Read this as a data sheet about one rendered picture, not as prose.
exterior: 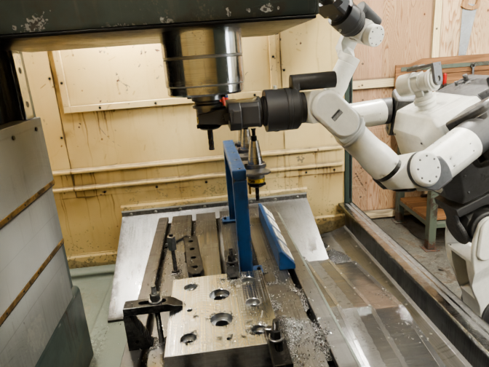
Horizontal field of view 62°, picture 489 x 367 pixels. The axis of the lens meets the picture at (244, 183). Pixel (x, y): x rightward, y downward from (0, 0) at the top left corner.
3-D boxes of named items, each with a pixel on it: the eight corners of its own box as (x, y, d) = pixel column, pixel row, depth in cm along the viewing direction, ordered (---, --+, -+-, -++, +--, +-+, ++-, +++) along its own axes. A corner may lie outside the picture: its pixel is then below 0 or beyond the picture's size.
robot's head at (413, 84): (414, 97, 127) (404, 71, 125) (444, 92, 119) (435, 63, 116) (402, 107, 125) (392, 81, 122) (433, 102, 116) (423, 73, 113)
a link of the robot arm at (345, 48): (348, 15, 130) (329, 56, 134) (368, 20, 123) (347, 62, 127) (361, 24, 134) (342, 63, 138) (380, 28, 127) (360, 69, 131)
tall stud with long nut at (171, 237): (180, 269, 129) (175, 231, 125) (180, 273, 126) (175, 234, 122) (171, 270, 128) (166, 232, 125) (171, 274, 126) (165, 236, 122)
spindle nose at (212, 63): (179, 92, 92) (172, 36, 89) (249, 88, 90) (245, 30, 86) (156, 100, 77) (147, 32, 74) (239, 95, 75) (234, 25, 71)
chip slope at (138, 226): (308, 241, 206) (306, 192, 199) (359, 325, 140) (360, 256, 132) (129, 261, 199) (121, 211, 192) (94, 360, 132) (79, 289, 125)
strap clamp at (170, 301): (187, 334, 97) (180, 278, 93) (186, 344, 94) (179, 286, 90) (131, 341, 96) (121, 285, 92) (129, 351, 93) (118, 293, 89)
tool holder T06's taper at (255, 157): (246, 162, 121) (244, 140, 119) (260, 160, 122) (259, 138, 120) (249, 165, 117) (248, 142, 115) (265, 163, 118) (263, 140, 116)
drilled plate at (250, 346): (262, 286, 108) (261, 269, 107) (284, 362, 80) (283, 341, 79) (175, 296, 106) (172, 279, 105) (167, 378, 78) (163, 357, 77)
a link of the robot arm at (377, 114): (313, 129, 145) (370, 119, 149) (330, 140, 133) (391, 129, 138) (313, 97, 140) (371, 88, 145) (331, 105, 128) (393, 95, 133)
